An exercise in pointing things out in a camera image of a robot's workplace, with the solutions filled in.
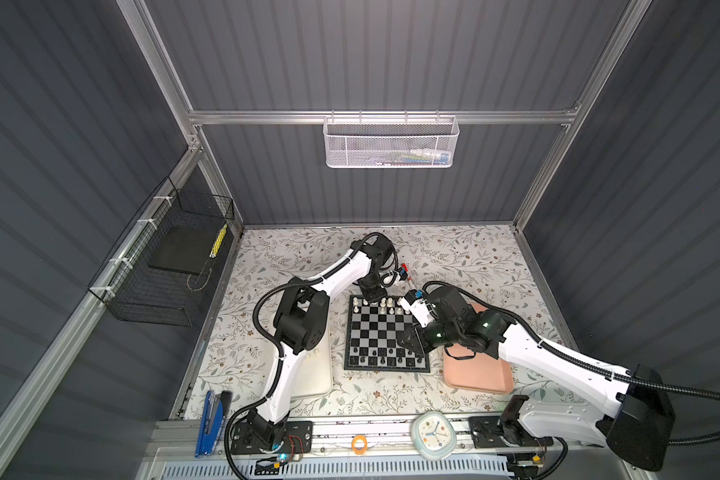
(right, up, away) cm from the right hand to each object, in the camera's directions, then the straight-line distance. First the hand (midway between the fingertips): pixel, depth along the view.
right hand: (403, 343), depth 75 cm
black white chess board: (-7, -1, +14) cm, 16 cm away
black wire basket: (-61, +18, -3) cm, 63 cm away
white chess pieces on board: (-4, +6, +19) cm, 21 cm away
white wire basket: (+1, +70, +48) cm, 85 cm away
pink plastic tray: (+24, -11, +9) cm, 28 cm away
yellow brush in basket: (-49, +28, +5) cm, 57 cm away
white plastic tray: (-25, -11, +10) cm, 29 cm away
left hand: (-7, +10, +20) cm, 24 cm away
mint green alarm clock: (+7, -21, -4) cm, 22 cm away
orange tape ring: (-12, -25, -4) cm, 28 cm away
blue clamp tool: (-49, -18, +1) cm, 52 cm away
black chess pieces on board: (-5, -8, +8) cm, 12 cm away
